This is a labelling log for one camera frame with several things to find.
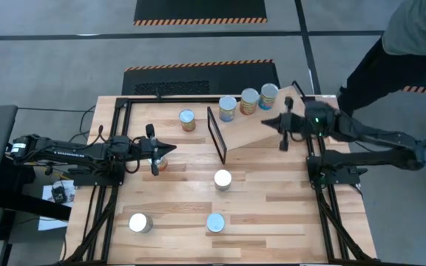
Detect black aluminium rig frame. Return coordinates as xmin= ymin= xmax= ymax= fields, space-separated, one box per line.
xmin=55 ymin=94 xmax=416 ymax=266

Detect tin can silver lid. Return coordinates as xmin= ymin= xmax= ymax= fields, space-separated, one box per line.
xmin=128 ymin=212 xmax=154 ymax=234

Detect black floor cable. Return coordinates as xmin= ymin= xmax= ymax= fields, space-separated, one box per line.
xmin=16 ymin=105 xmax=98 ymax=143

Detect green beans can orange label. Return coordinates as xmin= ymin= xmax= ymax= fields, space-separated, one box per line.
xmin=239 ymin=87 xmax=260 ymax=116
xmin=178 ymin=109 xmax=197 ymax=133

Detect person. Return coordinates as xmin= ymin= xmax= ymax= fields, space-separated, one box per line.
xmin=337 ymin=0 xmax=426 ymax=116

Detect peaches can blue label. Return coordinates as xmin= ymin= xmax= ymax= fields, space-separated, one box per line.
xmin=218 ymin=95 xmax=238 ymax=123
xmin=213 ymin=168 xmax=233 ymax=191

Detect wooden shelf black frame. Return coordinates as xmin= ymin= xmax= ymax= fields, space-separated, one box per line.
xmin=206 ymin=80 xmax=310 ymax=165

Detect black hazard-striped floor mat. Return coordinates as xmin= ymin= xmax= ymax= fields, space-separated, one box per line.
xmin=133 ymin=0 xmax=268 ymax=27
xmin=121 ymin=58 xmax=281 ymax=97
xmin=401 ymin=85 xmax=426 ymax=95

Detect tomatoes can blue label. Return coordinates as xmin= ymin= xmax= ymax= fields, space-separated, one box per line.
xmin=258 ymin=83 xmax=280 ymax=111

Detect small black device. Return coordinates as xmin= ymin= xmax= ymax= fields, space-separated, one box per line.
xmin=50 ymin=186 xmax=68 ymax=203

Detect corn can orange label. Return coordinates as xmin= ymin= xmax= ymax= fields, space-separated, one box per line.
xmin=147 ymin=154 xmax=169 ymax=173
xmin=206 ymin=212 xmax=226 ymax=233

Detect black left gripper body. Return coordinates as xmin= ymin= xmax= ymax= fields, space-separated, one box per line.
xmin=135 ymin=123 xmax=160 ymax=177

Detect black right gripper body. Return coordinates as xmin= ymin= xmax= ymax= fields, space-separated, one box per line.
xmin=279 ymin=96 xmax=336 ymax=151

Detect white paper sheet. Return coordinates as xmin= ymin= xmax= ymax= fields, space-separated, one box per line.
xmin=37 ymin=183 xmax=76 ymax=232

